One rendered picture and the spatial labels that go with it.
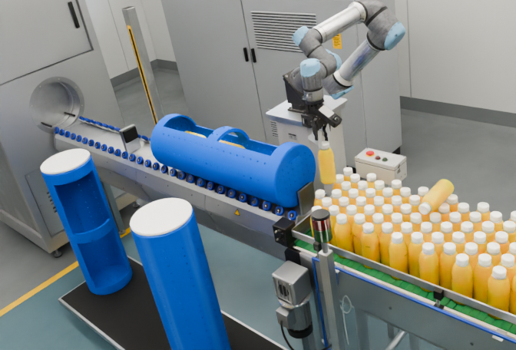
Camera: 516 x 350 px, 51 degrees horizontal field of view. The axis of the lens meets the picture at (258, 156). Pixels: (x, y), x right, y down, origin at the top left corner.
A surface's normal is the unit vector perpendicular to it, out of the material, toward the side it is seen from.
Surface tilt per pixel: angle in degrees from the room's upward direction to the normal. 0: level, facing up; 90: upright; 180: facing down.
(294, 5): 90
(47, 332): 0
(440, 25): 90
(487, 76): 90
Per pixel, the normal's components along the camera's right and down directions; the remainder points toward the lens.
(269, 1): -0.67, 0.44
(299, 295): 0.73, 0.21
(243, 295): -0.17, -0.87
